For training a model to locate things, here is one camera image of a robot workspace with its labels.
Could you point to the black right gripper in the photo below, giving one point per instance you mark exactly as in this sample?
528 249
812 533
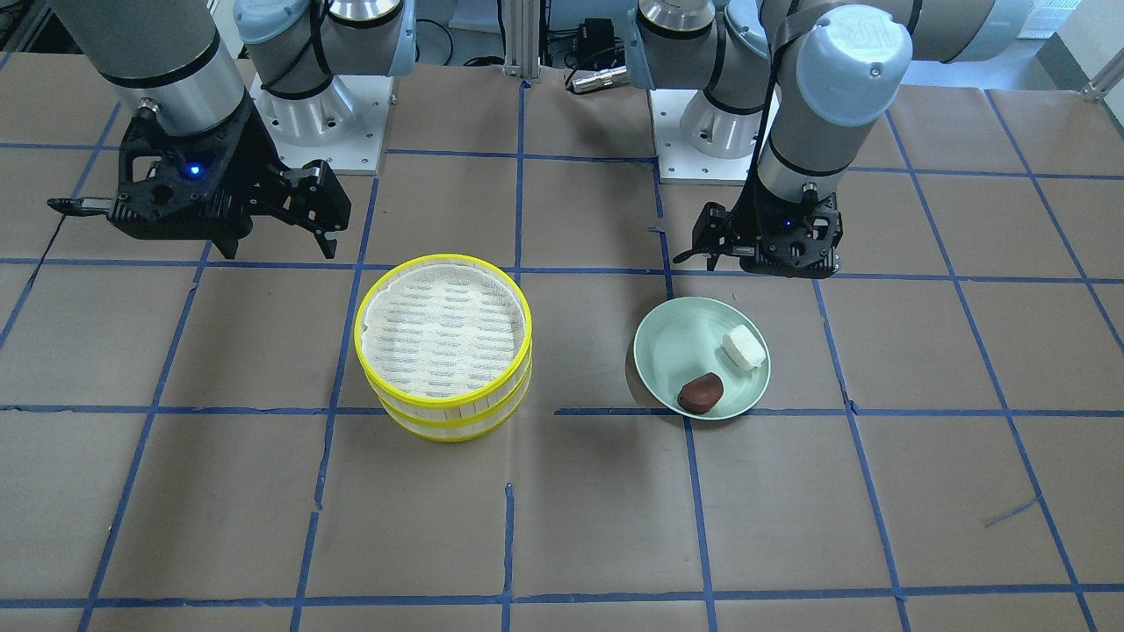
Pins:
252 178

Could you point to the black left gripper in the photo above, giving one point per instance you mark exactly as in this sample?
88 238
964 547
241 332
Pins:
740 221

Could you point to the white bun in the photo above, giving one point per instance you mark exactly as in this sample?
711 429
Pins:
744 348

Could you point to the yellow steamer layer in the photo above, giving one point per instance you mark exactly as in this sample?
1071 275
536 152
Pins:
469 427
449 409

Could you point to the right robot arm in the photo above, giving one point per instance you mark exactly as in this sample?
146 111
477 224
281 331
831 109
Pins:
173 53

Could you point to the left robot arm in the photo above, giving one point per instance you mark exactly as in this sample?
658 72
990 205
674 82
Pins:
813 76

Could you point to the white steamer cloth liner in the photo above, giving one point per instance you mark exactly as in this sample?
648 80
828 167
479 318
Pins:
441 330

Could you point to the light green plate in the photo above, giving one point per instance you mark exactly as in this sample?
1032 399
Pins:
682 339

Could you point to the brown bun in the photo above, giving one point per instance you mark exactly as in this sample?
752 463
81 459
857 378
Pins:
701 394

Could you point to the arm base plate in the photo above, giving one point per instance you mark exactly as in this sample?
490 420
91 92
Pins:
344 126
700 145

